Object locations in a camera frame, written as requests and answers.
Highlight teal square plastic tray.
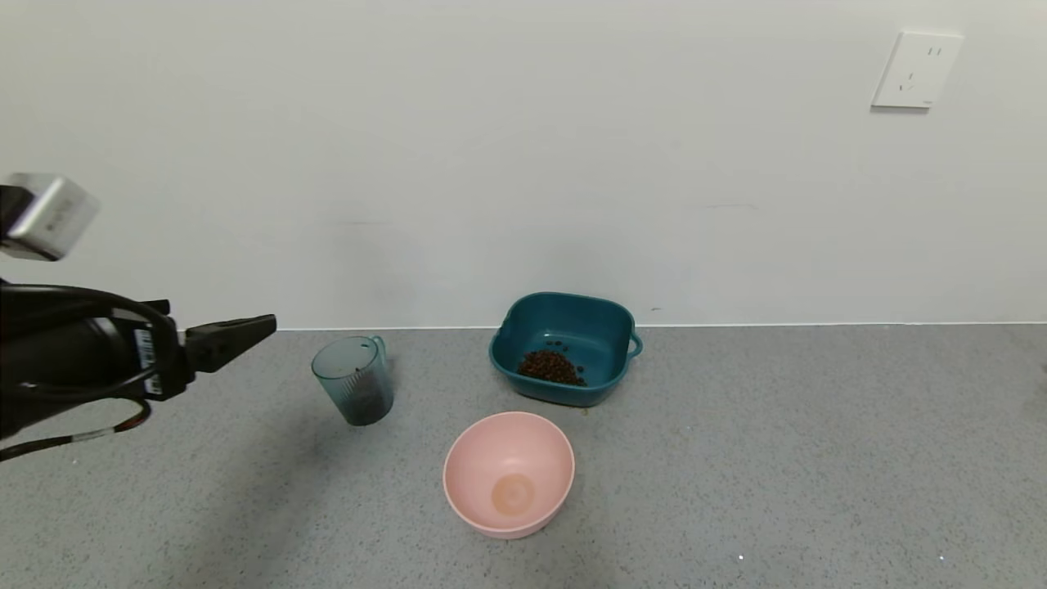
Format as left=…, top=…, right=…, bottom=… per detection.
left=488, top=292, right=644, bottom=408

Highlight transparent teal ribbed cup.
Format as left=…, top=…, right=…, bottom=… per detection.
left=311, top=335, right=396, bottom=428

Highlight white wall socket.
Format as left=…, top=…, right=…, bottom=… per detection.
left=870, top=30, right=965, bottom=110

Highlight roasted coffee beans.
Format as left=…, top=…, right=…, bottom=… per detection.
left=344, top=339, right=589, bottom=423

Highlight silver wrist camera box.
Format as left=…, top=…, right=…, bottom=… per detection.
left=0, top=173, right=101, bottom=263

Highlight black wrist cable bundle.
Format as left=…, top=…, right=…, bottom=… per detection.
left=0, top=283, right=177, bottom=464

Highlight pink plastic bowl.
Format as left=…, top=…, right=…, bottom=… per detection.
left=443, top=411, right=576, bottom=540

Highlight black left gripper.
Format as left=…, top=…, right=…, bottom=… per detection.
left=0, top=299, right=277, bottom=438

